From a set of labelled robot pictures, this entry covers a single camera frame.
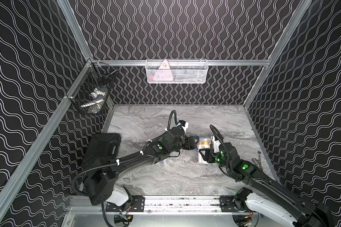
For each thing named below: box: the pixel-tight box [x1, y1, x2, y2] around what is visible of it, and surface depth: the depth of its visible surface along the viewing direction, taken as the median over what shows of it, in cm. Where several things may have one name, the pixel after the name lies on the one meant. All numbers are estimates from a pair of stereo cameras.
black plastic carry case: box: [81, 132, 122, 170], surface depth 94 cm
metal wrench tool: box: [251, 151, 262, 170], surface depth 90 cm
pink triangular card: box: [152, 59, 174, 81], surface depth 91 cm
